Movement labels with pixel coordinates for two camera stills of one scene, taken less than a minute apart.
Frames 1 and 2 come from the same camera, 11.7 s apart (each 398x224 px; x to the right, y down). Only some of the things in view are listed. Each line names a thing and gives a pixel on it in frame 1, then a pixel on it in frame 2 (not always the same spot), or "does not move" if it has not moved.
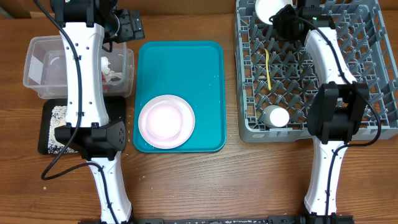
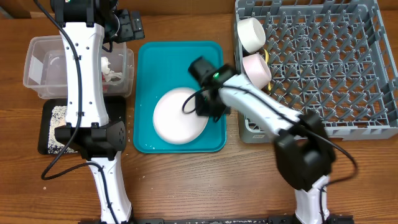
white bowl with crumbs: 265,9 → 251,33
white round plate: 187,127 → 176,120
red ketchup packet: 105,84 does not move
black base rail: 268,219 does not move
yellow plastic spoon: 267,68 does not move
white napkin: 107,73 does not move
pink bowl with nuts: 164,119 → 257,70
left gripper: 128,33 does not move
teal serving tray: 194,71 does not move
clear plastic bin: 44,70 does not move
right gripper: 278,20 → 202,111
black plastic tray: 115,109 does not move
